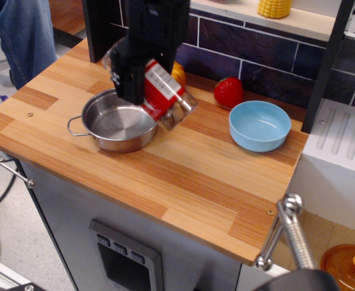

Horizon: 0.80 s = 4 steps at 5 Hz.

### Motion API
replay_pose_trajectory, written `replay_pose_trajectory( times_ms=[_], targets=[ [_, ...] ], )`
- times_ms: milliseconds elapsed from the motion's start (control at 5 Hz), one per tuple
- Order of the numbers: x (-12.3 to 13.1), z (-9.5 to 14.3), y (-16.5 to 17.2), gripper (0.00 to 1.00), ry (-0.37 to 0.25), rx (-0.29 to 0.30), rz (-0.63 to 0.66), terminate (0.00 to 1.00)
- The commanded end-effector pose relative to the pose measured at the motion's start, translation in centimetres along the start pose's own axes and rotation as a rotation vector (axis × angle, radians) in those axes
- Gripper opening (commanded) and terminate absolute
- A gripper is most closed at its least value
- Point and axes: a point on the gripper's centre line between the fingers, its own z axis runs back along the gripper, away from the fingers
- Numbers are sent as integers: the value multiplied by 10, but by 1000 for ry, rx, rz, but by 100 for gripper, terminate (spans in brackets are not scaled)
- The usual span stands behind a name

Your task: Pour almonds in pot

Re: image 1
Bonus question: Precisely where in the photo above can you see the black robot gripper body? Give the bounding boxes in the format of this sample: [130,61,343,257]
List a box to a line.
[125,1,191,72]

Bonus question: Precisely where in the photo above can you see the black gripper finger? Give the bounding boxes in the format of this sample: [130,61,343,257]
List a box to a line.
[109,38,147,105]

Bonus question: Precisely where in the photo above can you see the clear almond jar red label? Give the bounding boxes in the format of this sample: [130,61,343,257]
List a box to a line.
[102,48,198,131]

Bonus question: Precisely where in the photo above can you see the small stainless steel pot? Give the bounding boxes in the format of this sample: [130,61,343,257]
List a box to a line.
[67,89,158,153]

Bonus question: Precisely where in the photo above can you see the orange toy pumpkin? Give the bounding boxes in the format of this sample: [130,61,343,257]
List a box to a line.
[171,61,187,87]

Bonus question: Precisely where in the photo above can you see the red toy strawberry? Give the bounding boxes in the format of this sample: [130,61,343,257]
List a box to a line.
[214,77,244,109]

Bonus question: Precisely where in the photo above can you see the person leg blue jeans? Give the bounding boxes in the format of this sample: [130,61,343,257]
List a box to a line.
[0,0,57,90]

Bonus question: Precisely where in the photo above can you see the yellow toy corn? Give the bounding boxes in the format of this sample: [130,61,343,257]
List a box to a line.
[257,0,292,19]

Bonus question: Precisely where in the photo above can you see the light blue bowl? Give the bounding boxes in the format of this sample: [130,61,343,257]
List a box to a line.
[229,101,291,152]

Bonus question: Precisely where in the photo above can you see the grey dishwasher control panel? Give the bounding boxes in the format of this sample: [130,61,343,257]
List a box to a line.
[89,220,164,290]

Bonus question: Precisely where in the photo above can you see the white toy sink drainboard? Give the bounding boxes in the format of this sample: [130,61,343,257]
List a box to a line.
[303,99,355,172]

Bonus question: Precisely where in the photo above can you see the black rounded object foreground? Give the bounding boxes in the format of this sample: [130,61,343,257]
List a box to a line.
[255,269,340,291]

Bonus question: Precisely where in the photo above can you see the orange plastic lid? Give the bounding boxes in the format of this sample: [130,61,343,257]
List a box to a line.
[320,244,355,290]

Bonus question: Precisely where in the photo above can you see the black floor cable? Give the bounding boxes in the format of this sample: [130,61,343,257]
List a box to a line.
[0,157,17,210]

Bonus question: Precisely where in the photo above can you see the black vertical post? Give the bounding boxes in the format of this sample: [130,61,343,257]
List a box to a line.
[301,0,355,133]

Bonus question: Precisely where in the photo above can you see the chrome towel rail right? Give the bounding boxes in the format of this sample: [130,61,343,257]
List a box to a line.
[255,193,317,272]

